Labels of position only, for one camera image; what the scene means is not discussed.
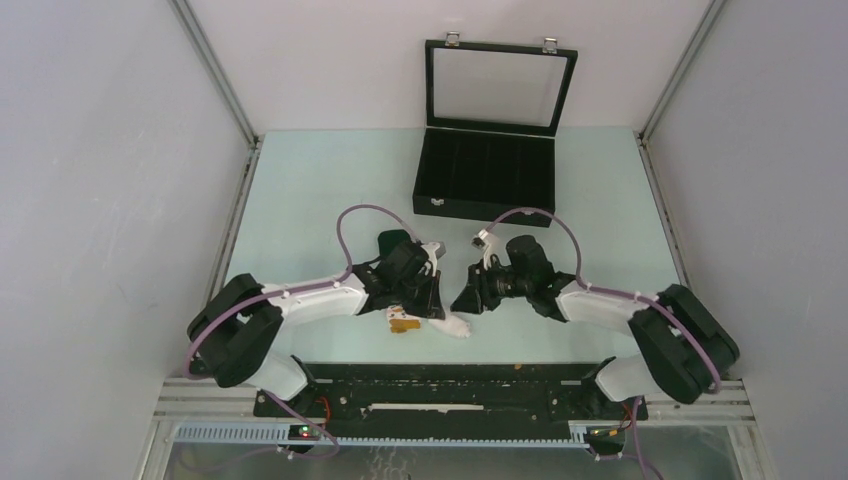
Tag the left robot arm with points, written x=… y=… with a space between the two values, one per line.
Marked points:
x=236 y=336

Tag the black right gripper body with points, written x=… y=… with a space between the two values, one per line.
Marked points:
x=498 y=285

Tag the aluminium frame post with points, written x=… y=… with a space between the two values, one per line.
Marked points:
x=187 y=17
x=690 y=53

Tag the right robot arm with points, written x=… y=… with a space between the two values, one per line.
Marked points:
x=683 y=349

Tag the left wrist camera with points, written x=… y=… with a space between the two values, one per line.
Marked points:
x=435 y=250

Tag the black display case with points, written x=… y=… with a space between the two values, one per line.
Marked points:
x=492 y=114

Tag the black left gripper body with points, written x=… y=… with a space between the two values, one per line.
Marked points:
x=414 y=294

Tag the green snowman sock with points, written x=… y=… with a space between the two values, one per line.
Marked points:
x=398 y=320

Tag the white sock with black stripes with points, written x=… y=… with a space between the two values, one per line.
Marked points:
x=452 y=326

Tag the right aluminium frame post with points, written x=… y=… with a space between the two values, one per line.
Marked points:
x=690 y=53

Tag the left aluminium frame post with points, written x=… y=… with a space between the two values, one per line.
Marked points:
x=187 y=17

